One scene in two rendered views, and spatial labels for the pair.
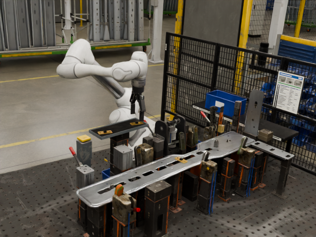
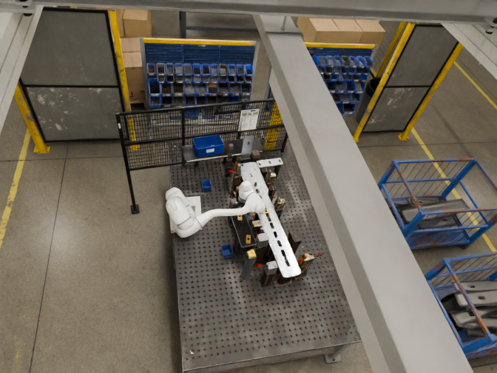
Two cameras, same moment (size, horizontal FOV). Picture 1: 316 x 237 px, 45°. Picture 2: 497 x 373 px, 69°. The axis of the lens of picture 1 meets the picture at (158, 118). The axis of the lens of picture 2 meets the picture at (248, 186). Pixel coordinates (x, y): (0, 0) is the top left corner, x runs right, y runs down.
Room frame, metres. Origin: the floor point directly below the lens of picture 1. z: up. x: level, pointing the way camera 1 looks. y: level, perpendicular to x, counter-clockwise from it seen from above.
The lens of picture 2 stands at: (1.69, 1.97, 3.88)
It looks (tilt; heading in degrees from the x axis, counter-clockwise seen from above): 50 degrees down; 287
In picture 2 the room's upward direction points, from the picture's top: 12 degrees clockwise
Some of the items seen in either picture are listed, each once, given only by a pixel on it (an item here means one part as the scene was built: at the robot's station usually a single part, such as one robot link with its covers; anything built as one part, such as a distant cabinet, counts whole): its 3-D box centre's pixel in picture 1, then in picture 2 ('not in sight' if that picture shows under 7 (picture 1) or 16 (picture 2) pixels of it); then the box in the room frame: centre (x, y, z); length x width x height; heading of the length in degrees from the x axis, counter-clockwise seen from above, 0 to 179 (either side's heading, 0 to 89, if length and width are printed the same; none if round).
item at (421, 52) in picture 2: not in sight; (406, 89); (1.20, -3.29, 1.00); 1.04 x 0.14 x 2.00; 36
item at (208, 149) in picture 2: (225, 103); (208, 146); (2.99, -0.55, 1.10); 0.30 x 0.17 x 0.13; 46
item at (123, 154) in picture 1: (122, 178); (259, 248); (1.99, 0.19, 0.90); 0.13 x 0.10 x 0.41; 44
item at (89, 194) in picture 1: (179, 161); (267, 213); (2.08, -0.15, 1.00); 1.38 x 0.22 x 0.02; 134
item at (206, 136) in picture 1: (207, 149); (235, 186); (2.54, -0.38, 0.88); 0.07 x 0.06 x 0.35; 44
